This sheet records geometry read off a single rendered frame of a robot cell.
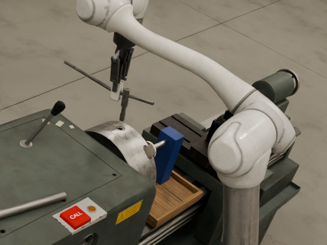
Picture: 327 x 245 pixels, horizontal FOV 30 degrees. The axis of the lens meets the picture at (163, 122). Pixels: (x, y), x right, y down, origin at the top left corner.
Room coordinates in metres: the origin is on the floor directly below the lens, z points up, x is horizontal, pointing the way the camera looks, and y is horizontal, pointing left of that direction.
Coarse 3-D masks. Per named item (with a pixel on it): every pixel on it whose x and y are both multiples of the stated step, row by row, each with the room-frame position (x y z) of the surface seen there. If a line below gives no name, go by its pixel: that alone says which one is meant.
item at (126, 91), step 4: (124, 88) 1.74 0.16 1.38; (128, 88) 1.75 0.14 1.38; (124, 92) 1.73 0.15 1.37; (128, 92) 1.74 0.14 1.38; (124, 96) 1.73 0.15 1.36; (124, 100) 1.73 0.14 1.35; (124, 104) 1.73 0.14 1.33; (124, 108) 1.73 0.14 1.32; (124, 112) 1.73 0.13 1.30; (120, 116) 1.73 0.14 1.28; (124, 116) 1.73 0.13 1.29; (120, 120) 1.73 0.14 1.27
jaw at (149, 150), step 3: (150, 144) 1.76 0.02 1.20; (144, 147) 1.71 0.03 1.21; (147, 147) 1.72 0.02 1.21; (150, 147) 1.75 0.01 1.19; (153, 147) 1.76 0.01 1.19; (144, 150) 1.70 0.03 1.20; (147, 150) 1.71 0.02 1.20; (150, 150) 1.74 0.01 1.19; (153, 150) 1.75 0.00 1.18; (147, 153) 1.70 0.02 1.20; (150, 153) 1.71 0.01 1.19; (153, 153) 1.74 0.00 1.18; (147, 156) 1.69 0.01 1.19; (150, 156) 1.70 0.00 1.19
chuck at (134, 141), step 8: (104, 128) 1.71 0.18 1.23; (112, 128) 1.72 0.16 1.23; (128, 128) 1.75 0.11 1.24; (120, 136) 1.69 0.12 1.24; (128, 136) 1.70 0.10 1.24; (136, 136) 1.72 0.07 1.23; (128, 144) 1.67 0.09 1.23; (136, 144) 1.69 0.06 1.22; (144, 144) 1.71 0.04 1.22; (136, 152) 1.66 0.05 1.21; (144, 152) 1.69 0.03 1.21; (136, 160) 1.64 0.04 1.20; (144, 160) 1.66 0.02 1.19; (152, 160) 1.69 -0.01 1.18; (144, 168) 1.65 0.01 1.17; (152, 168) 1.68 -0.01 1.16; (152, 176) 1.67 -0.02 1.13
